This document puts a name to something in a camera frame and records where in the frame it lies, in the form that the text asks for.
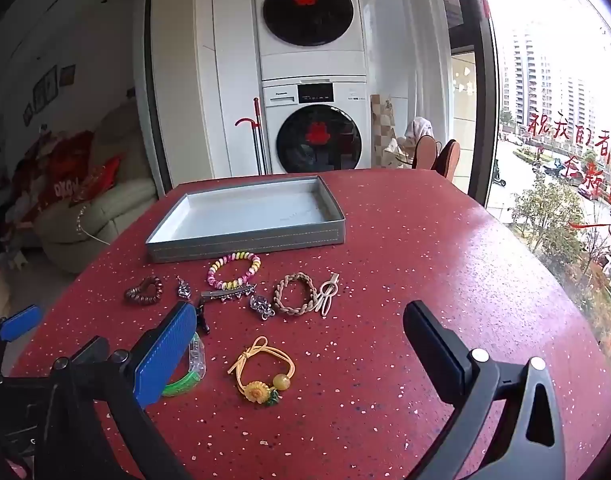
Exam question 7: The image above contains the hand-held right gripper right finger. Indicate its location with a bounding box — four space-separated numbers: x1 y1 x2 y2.
403 300 567 480

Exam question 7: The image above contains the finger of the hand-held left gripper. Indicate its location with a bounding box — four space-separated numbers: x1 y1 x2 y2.
0 304 44 376

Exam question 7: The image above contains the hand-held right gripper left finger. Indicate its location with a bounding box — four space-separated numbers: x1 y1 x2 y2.
0 301 199 480

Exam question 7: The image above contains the green translucent bangle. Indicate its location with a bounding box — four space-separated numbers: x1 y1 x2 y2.
162 332 208 398

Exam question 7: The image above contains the brown coil hair tie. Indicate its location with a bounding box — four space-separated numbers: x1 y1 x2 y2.
124 276 164 306

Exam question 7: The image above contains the yellow sunflower hair tie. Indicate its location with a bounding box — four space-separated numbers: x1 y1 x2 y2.
227 335 297 407

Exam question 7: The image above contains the beige metal hair clip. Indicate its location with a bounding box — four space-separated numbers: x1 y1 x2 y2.
316 272 341 319

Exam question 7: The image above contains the brown braided hair tie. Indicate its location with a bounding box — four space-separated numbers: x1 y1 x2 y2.
273 272 319 317

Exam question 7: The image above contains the grey shallow tray box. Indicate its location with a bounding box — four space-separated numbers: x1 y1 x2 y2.
146 175 347 264

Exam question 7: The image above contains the small black hair clip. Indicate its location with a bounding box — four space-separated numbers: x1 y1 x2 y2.
195 300 212 336

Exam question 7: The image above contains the silver rhinestone hair clip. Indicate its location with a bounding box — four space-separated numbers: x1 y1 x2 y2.
200 283 259 302

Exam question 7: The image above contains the silver rhinestone brooch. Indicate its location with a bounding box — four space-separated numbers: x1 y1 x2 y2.
249 294 277 321

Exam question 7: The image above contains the cream leather sofa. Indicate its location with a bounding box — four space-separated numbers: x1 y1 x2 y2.
36 104 159 275

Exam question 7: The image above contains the red cloth pile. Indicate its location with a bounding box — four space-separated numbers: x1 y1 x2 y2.
10 129 94 222

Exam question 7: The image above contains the red printed cushion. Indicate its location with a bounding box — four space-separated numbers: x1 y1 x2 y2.
50 154 124 207

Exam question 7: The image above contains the brown chair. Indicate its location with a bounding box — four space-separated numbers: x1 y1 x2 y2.
432 138 461 181
412 134 439 171

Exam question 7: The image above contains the beige paper bag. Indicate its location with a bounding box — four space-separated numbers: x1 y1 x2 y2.
382 137 417 170

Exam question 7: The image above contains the beige towel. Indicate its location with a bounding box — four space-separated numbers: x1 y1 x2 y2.
404 116 434 146

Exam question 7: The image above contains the checkered tall bag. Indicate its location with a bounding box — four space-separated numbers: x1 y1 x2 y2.
370 93 399 168

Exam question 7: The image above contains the white washing machine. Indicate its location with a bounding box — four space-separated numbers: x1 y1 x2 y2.
262 76 371 176

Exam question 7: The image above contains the red window lettering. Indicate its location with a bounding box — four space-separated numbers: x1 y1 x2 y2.
527 109 611 211

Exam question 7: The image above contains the white tall cabinet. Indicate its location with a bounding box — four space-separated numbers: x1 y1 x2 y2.
150 0 267 197

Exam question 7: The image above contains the white dryer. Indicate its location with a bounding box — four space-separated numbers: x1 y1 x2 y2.
250 0 367 81

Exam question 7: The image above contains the white cable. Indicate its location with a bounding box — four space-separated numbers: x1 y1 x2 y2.
77 204 112 247

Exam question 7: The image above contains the multicolour spiral bracelet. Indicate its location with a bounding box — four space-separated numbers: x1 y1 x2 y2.
207 252 262 291

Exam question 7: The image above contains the large picture frame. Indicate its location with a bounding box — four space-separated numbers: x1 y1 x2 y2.
32 66 60 112

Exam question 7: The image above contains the red handled mop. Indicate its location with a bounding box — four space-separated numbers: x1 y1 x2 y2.
234 99 269 176

